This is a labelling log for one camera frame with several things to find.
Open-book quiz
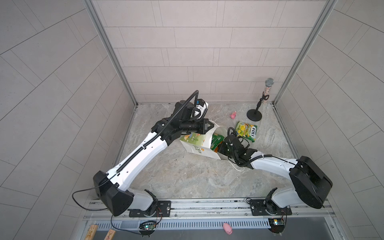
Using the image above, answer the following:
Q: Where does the yellow green Fox's candy bag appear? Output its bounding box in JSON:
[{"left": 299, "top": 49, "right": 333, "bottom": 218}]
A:
[{"left": 235, "top": 121, "right": 258, "bottom": 143}]

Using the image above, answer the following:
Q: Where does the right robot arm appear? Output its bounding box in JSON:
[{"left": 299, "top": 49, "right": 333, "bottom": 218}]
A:
[{"left": 219, "top": 128, "right": 333, "bottom": 215}]

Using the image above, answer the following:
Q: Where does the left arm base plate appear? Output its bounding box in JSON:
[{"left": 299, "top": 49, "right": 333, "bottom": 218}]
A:
[{"left": 129, "top": 201, "right": 172, "bottom": 218}]

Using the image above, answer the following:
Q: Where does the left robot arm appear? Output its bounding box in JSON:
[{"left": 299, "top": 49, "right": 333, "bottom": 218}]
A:
[{"left": 93, "top": 91, "right": 215, "bottom": 217}]

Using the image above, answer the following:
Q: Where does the green snack bag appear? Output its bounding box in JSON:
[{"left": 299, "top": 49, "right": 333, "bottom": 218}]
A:
[{"left": 210, "top": 134, "right": 225, "bottom": 151}]

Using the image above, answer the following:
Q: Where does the right circuit board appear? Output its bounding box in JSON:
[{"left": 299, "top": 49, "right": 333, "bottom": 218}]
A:
[{"left": 268, "top": 218, "right": 286, "bottom": 234}]

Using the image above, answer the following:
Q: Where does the pink toy on rail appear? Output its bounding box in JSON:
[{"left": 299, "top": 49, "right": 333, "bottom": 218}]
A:
[{"left": 223, "top": 223, "right": 233, "bottom": 235}]

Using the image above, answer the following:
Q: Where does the circuit board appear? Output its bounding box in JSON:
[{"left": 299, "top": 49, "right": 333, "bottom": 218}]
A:
[
  {"left": 139, "top": 221, "right": 157, "bottom": 237},
  {"left": 268, "top": 218, "right": 286, "bottom": 234}
]

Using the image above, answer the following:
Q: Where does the black microphone stand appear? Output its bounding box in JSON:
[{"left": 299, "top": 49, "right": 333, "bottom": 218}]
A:
[{"left": 247, "top": 93, "right": 270, "bottom": 122}]

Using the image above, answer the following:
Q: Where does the pink toy on table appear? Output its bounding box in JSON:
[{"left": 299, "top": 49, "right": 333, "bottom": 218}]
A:
[{"left": 230, "top": 112, "right": 237, "bottom": 120}]

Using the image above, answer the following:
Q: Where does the wooden block right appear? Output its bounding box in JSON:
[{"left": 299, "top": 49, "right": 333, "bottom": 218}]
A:
[{"left": 104, "top": 229, "right": 116, "bottom": 240}]

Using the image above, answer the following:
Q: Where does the aluminium rail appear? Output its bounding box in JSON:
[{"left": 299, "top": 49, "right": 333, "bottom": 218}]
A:
[{"left": 80, "top": 198, "right": 336, "bottom": 222}]

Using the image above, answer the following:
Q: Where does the wooden block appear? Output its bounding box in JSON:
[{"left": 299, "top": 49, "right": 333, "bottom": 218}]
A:
[
  {"left": 85, "top": 225, "right": 98, "bottom": 240},
  {"left": 104, "top": 229, "right": 116, "bottom": 240}
]

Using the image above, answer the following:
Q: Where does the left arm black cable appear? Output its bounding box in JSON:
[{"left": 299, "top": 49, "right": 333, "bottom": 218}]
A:
[{"left": 71, "top": 176, "right": 121, "bottom": 212}]

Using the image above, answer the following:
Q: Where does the white paper bag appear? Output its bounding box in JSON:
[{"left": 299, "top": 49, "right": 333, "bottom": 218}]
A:
[{"left": 179, "top": 120, "right": 245, "bottom": 172}]

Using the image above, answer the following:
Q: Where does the wooden block left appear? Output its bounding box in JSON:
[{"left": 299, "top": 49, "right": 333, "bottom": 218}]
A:
[{"left": 85, "top": 225, "right": 98, "bottom": 240}]

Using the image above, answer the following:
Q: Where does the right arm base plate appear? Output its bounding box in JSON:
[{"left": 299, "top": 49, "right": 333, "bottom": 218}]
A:
[{"left": 246, "top": 198, "right": 292, "bottom": 216}]

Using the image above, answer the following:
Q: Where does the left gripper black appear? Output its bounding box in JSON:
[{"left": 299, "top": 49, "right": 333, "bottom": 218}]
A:
[{"left": 177, "top": 118, "right": 215, "bottom": 136}]

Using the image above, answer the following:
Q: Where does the left circuit board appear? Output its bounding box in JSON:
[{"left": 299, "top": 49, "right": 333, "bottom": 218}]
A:
[{"left": 139, "top": 221, "right": 157, "bottom": 237}]

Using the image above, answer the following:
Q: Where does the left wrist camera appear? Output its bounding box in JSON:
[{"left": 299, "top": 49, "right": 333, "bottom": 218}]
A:
[{"left": 196, "top": 99, "right": 209, "bottom": 120}]

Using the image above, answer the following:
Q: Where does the silver microphone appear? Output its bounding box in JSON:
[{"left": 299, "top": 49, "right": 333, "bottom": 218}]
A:
[{"left": 262, "top": 78, "right": 274, "bottom": 104}]

